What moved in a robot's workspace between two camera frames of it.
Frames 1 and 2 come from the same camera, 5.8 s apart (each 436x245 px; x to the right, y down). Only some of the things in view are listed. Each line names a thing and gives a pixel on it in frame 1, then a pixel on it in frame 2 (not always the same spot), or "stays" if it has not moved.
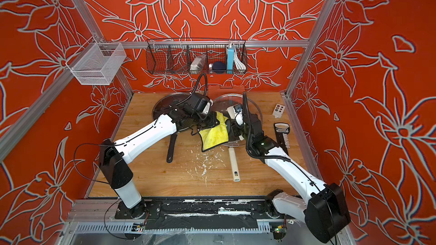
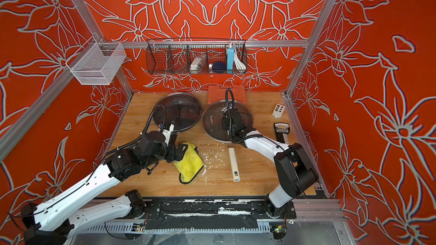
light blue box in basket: [230, 60] stays
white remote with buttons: [278, 110] stays
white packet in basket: [197, 64] stays
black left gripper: [213, 122] -> [174, 156]
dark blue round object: [219, 67] stays
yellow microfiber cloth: [213, 137] -> [191, 164]
